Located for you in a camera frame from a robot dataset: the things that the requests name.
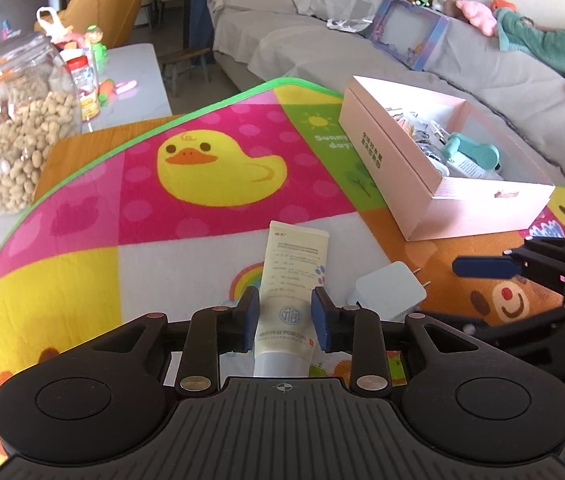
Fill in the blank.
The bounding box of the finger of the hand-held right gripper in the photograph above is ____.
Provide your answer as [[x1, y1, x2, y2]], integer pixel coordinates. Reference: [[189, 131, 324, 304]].
[[452, 236, 565, 292], [425, 304, 565, 357]]

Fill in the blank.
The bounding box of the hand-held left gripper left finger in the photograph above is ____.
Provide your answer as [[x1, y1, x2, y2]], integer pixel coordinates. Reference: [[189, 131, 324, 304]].
[[91, 285, 262, 395]]

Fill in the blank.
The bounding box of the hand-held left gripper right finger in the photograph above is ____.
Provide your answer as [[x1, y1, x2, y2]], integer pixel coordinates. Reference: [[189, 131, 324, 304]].
[[311, 286, 468, 395]]

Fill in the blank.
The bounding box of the white cream tube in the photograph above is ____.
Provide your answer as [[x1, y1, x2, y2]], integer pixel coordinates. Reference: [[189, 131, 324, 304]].
[[252, 220, 330, 378]]

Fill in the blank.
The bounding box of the white charger adapter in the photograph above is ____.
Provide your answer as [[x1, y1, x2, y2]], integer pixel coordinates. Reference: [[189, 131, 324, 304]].
[[347, 261, 433, 322]]

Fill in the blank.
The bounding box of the white printed carton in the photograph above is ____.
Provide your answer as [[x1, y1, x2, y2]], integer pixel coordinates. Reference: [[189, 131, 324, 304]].
[[449, 156, 503, 181]]

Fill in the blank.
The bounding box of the pink cardboard box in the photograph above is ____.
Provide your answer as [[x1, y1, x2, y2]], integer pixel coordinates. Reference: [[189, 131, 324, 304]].
[[338, 75, 556, 242]]

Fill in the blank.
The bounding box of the teal plastic item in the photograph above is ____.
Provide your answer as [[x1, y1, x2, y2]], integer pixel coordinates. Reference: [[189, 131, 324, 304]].
[[443, 131, 499, 171]]

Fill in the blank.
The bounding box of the colourful cartoon play mat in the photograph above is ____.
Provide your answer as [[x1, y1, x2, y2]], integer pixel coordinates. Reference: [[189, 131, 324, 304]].
[[0, 77, 565, 480]]

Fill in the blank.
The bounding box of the clear plastic bag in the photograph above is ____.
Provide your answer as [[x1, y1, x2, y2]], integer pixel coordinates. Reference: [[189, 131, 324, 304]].
[[389, 107, 445, 161]]

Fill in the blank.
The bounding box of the teal blanket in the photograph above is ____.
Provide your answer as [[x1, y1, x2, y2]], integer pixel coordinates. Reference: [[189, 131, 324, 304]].
[[495, 7, 565, 78]]

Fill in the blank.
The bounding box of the purple window box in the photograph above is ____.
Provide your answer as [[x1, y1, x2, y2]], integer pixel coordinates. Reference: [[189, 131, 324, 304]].
[[365, 0, 450, 72]]

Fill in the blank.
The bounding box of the pink plush toy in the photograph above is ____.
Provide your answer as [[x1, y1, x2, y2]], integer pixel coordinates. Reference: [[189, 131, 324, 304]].
[[457, 0, 498, 37]]

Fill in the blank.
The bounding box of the grey sofa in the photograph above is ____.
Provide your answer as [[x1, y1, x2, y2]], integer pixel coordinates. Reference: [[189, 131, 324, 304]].
[[205, 0, 565, 206]]

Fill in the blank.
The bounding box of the dark wooden stool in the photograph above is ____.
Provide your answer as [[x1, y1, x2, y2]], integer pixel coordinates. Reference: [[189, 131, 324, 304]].
[[157, 47, 213, 98]]

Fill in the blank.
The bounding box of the small jar with red lid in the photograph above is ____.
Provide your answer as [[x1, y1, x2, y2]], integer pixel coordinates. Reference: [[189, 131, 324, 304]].
[[65, 50, 102, 122]]

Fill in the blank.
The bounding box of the clear plastic packaging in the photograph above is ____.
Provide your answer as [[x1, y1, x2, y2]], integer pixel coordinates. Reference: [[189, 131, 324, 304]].
[[326, 12, 378, 35]]

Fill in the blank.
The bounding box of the glass jar of peanuts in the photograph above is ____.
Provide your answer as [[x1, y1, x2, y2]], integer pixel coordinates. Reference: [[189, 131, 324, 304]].
[[0, 30, 83, 216]]

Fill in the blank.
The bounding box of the green toy dispenser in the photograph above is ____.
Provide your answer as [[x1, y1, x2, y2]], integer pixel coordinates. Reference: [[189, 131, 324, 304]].
[[85, 24, 109, 73]]

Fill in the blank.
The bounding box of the red and pink toy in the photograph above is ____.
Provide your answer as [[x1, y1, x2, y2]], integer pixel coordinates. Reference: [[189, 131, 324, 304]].
[[55, 32, 90, 53]]

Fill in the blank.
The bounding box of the yellow armchair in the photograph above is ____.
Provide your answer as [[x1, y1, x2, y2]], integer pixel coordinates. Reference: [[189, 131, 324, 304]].
[[60, 0, 150, 51]]

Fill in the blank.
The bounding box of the white plastic bag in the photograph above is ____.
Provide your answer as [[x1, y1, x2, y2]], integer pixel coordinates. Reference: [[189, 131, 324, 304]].
[[35, 6, 66, 41]]

